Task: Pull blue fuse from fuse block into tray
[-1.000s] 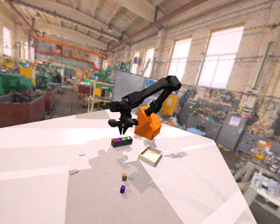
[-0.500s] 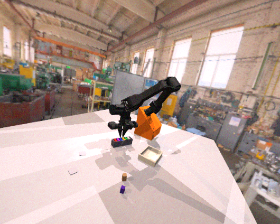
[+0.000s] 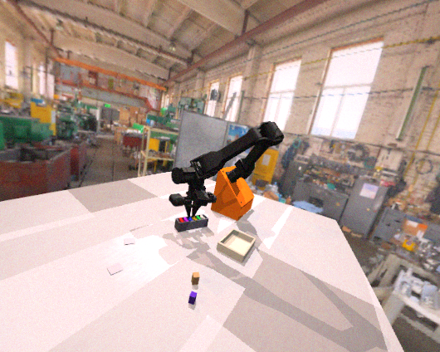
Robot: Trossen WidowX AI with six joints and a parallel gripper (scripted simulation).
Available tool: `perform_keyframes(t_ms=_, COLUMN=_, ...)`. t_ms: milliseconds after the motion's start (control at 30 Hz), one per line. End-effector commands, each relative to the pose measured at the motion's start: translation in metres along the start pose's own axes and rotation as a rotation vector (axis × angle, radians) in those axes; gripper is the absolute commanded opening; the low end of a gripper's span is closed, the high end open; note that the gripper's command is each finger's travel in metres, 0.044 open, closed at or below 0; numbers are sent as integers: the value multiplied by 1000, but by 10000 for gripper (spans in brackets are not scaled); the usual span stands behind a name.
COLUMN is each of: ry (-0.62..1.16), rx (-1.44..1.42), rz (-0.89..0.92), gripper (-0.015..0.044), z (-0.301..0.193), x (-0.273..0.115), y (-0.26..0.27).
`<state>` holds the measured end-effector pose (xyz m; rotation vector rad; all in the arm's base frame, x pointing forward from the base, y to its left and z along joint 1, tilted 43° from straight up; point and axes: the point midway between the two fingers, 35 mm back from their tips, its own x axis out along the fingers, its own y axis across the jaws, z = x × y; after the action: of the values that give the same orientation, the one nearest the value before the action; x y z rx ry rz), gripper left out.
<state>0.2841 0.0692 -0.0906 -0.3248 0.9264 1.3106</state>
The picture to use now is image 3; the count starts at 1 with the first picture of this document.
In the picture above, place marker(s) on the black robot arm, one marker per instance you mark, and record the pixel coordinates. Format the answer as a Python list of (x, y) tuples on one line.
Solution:
[(213, 161)]

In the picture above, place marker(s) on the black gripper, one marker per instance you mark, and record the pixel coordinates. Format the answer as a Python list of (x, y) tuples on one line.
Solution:
[(177, 200)]

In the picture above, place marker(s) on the small purple block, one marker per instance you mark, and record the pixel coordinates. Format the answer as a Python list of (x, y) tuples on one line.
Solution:
[(192, 297)]

